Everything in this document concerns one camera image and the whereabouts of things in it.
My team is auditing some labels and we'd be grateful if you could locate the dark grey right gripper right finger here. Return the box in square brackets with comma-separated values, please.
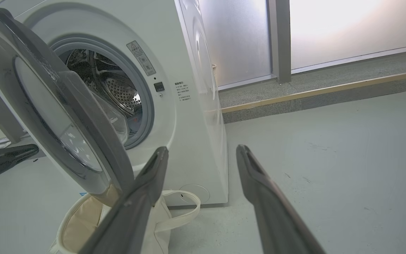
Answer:
[236, 144, 327, 254]

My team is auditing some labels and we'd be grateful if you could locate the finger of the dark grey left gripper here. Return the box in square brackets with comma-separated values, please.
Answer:
[0, 144, 40, 188]

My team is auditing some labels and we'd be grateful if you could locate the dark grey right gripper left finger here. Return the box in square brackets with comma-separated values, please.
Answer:
[79, 146, 169, 254]

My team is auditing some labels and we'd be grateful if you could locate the round glass washing machine door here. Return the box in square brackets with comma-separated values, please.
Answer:
[0, 0, 135, 207]

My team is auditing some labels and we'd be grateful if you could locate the blue patterned garment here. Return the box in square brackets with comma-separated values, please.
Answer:
[127, 113, 143, 135]

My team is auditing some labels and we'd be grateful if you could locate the cream canvas laundry basket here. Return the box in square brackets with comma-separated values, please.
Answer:
[49, 190, 202, 254]

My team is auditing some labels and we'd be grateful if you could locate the white front-load washing machine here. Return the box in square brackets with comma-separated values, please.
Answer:
[0, 0, 229, 207]

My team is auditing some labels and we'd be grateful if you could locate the wooden floor step strip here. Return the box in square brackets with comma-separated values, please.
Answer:
[221, 69, 406, 114]

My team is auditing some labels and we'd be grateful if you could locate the white window frame rail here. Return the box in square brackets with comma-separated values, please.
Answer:
[218, 42, 406, 91]

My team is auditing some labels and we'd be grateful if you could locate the grey window frame post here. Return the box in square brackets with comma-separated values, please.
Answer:
[267, 0, 292, 84]

